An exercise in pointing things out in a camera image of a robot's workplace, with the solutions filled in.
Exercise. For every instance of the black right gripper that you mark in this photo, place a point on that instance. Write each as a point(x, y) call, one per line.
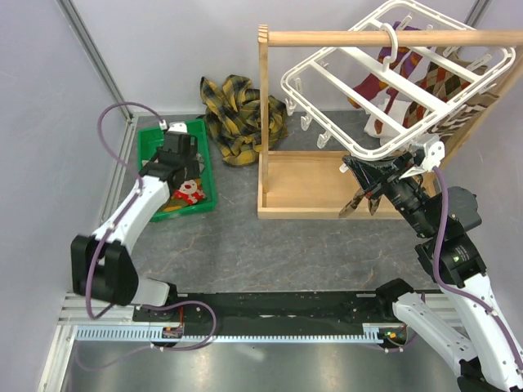
point(373, 175)

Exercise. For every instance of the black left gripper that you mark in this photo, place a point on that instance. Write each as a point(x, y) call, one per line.
point(194, 169)

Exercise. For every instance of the red white snowman sock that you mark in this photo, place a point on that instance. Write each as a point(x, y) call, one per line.
point(190, 191)

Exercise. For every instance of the beige brown argyle sock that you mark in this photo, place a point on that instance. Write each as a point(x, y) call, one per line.
point(352, 205)
point(373, 204)

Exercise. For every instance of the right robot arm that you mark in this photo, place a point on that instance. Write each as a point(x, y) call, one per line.
point(487, 356)

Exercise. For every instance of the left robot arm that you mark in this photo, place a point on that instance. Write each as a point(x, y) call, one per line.
point(102, 266)

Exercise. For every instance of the wooden hanger stand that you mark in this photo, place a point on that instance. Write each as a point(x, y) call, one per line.
point(307, 184)

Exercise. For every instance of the white plastic sock hanger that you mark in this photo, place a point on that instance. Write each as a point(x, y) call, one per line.
point(436, 38)

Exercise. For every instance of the olive brown patterned sock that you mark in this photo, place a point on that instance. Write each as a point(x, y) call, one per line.
point(179, 200)

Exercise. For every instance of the green plastic bin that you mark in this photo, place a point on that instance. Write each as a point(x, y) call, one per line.
point(149, 139)

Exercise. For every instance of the yellow plaid cloth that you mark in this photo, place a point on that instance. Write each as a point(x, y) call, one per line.
point(233, 118)

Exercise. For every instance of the maroon orange sock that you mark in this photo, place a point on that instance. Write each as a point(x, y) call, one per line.
point(370, 87)

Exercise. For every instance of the brown white striped sock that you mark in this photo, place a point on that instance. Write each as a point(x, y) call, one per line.
point(453, 123)

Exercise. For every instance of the purple striped sock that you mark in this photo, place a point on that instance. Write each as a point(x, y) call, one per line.
point(401, 53)

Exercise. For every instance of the aluminium corner profile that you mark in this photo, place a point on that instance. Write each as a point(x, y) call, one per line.
point(82, 33)

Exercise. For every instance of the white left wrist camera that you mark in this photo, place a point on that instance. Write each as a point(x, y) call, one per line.
point(173, 127)

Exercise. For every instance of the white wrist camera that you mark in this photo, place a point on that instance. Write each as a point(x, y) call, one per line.
point(173, 127)
point(427, 152)

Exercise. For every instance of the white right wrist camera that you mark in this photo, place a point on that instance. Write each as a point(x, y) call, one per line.
point(427, 152)

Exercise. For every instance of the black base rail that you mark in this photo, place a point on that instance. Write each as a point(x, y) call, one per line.
point(342, 311)

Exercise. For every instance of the white slotted cable duct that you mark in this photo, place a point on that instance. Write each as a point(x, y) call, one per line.
point(158, 334)

